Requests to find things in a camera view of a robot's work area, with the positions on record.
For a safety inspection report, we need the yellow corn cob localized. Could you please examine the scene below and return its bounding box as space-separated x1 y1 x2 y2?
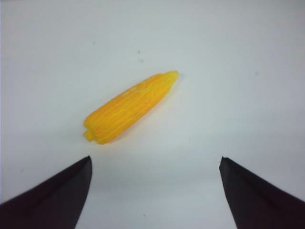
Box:
83 70 179 145

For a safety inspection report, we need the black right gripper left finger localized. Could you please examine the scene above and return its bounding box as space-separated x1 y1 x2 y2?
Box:
0 156 92 229

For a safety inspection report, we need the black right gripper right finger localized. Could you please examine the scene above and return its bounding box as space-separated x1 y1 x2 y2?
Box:
219 157 305 229

